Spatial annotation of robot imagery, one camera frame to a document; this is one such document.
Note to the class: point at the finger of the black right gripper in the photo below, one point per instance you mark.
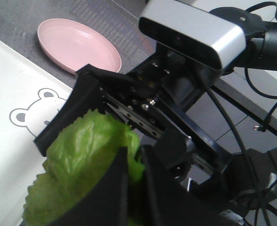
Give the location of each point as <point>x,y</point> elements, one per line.
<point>86,95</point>

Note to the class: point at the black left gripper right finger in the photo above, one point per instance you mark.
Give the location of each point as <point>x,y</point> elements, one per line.
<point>166,202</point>

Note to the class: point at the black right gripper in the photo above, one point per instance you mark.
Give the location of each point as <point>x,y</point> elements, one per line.
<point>166,85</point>

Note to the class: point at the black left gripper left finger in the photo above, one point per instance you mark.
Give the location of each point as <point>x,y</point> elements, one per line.
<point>107,203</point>

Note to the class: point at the pink round plate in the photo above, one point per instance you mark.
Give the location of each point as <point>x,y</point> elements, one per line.
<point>72,45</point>

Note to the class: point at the green lettuce leaf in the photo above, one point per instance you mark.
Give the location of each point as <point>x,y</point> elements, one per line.
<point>76,161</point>

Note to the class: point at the white bear serving tray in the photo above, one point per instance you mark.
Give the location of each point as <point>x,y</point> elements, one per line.
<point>30,97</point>

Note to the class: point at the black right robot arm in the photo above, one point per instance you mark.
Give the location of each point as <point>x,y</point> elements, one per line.
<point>250,180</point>

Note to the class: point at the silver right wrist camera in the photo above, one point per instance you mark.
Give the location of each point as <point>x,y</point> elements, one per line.
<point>192,32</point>

